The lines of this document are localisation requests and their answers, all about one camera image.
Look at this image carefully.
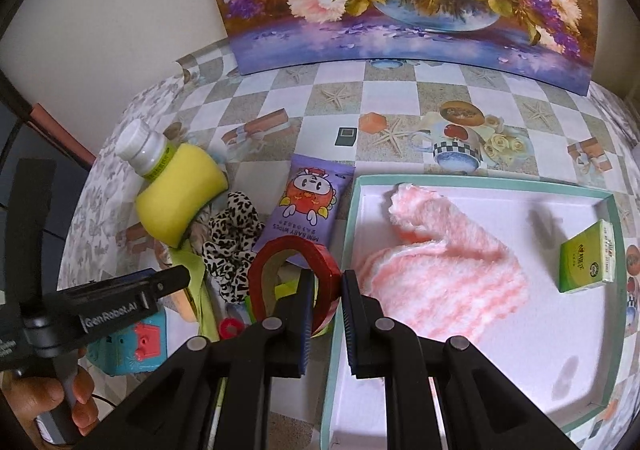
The small green box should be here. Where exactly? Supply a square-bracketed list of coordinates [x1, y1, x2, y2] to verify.
[559, 220, 616, 293]

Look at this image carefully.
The teal and red toy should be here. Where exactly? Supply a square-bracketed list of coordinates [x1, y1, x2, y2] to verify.
[87, 307, 166, 376]

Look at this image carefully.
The teal-edged white box tray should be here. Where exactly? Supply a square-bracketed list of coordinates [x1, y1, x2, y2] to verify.
[320, 174, 626, 450]

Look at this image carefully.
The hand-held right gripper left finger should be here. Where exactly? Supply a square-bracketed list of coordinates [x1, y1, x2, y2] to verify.
[131, 270, 319, 450]

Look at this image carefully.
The person's left hand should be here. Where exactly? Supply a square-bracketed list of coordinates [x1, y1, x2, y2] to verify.
[0, 369, 97, 450]

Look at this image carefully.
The small red ring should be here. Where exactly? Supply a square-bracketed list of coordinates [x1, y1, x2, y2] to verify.
[218, 317, 246, 342]

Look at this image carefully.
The white bottle green label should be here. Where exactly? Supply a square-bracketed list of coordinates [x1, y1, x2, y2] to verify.
[116, 120, 181, 181]

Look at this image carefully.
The leopard print scrunchie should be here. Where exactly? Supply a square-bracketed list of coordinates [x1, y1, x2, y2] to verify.
[201, 192, 266, 303]

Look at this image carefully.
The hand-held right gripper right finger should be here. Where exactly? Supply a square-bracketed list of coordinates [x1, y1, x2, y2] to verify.
[340, 269, 591, 450]

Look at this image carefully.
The purple baby wipes packet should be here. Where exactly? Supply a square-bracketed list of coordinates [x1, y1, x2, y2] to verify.
[252, 154, 356, 271]

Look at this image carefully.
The red tape roll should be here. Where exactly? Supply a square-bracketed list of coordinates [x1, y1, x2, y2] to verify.
[247, 236, 343, 338]

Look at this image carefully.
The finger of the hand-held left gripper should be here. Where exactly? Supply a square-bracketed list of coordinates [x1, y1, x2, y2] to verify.
[56, 266, 192, 305]

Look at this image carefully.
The checked printed tablecloth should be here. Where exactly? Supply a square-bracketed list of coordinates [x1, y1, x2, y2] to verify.
[57, 42, 640, 450]

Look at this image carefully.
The lime green cloth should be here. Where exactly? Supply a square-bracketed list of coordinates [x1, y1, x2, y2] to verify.
[170, 240, 232, 338]

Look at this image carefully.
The yellow sponge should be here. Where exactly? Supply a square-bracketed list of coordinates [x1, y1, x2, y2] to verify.
[135, 144, 228, 248]

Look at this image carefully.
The pink fuzzy cloth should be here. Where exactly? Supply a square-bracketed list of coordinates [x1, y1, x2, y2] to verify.
[352, 182, 532, 346]

